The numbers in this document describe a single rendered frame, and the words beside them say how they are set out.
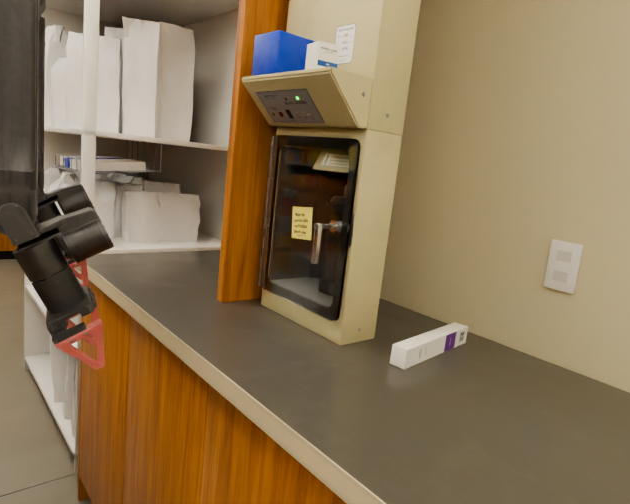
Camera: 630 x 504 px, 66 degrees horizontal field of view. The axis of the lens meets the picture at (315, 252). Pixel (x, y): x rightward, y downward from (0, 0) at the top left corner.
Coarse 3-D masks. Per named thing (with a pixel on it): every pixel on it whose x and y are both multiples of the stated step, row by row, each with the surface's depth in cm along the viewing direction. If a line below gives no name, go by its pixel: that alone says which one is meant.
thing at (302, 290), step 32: (288, 160) 118; (320, 160) 108; (352, 160) 101; (288, 192) 118; (320, 192) 109; (352, 192) 101; (288, 224) 118; (288, 256) 119; (320, 256) 110; (288, 288) 119; (320, 288) 110
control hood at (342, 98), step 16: (256, 80) 109; (272, 80) 105; (288, 80) 101; (304, 80) 97; (320, 80) 94; (336, 80) 91; (352, 80) 94; (368, 80) 96; (256, 96) 114; (320, 96) 98; (336, 96) 94; (352, 96) 95; (368, 96) 97; (320, 112) 102; (336, 112) 98; (352, 112) 95; (352, 128) 101
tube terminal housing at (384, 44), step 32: (320, 0) 109; (352, 0) 101; (384, 0) 95; (416, 0) 100; (288, 32) 118; (320, 32) 109; (384, 32) 96; (352, 64) 102; (384, 64) 98; (384, 96) 100; (288, 128) 119; (320, 128) 110; (384, 128) 102; (384, 160) 104; (384, 192) 106; (384, 224) 108; (352, 256) 104; (384, 256) 111; (352, 288) 106; (320, 320) 112; (352, 320) 108
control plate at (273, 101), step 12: (264, 96) 112; (276, 96) 108; (288, 96) 105; (300, 96) 102; (276, 108) 112; (288, 108) 109; (300, 108) 106; (312, 108) 103; (276, 120) 116; (288, 120) 113; (300, 120) 109; (312, 120) 106
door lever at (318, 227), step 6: (318, 222) 103; (330, 222) 106; (336, 222) 105; (318, 228) 102; (324, 228) 104; (330, 228) 105; (336, 228) 105; (318, 234) 102; (318, 240) 103; (312, 246) 104; (318, 246) 103; (312, 252) 104; (318, 252) 103; (312, 258) 104; (318, 258) 104
